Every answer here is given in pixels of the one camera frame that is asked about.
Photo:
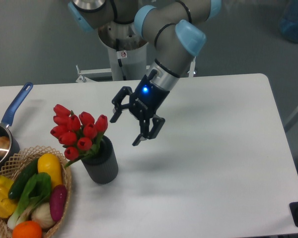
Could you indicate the yellow squash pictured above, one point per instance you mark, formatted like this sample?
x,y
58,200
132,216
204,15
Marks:
x,y
50,164

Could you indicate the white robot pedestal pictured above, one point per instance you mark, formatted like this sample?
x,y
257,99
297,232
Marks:
x,y
126,49

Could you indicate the green bok choy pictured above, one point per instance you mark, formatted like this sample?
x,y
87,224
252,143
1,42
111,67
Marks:
x,y
37,191

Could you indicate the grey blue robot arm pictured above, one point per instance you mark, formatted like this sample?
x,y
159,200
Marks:
x,y
154,45

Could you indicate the white metal base frame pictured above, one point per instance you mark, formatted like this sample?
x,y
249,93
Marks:
x,y
84,76

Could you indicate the beige garlic bulb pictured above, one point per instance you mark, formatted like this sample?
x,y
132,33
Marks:
x,y
42,216

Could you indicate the dark grey ribbed vase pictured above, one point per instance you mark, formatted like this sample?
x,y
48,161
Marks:
x,y
103,168

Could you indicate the yellow bell pepper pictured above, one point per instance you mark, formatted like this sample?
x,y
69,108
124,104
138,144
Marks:
x,y
7,205

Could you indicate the blue translucent container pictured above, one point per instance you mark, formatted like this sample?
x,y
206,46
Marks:
x,y
288,24

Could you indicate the purple eggplant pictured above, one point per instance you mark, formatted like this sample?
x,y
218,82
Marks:
x,y
57,202

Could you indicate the blue handled saucepan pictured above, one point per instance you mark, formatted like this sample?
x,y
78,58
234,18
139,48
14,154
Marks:
x,y
8,118

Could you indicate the red tulip bouquet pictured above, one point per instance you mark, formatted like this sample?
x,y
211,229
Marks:
x,y
80,135

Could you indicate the orange fruit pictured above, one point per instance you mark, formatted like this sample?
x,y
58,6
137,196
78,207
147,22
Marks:
x,y
28,229

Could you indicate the green cucumber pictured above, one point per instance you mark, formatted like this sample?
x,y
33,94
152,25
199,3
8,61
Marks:
x,y
19,184

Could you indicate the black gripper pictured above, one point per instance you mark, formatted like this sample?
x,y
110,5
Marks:
x,y
143,104

